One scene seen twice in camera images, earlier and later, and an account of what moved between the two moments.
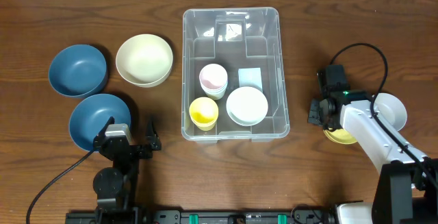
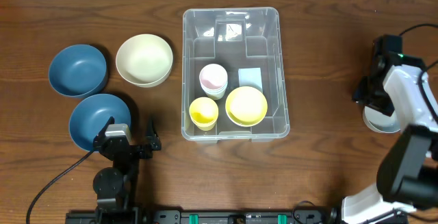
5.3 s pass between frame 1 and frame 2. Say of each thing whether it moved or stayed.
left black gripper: stayed
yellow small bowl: moved
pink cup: stayed
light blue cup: stayed
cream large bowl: stayed
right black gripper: moved
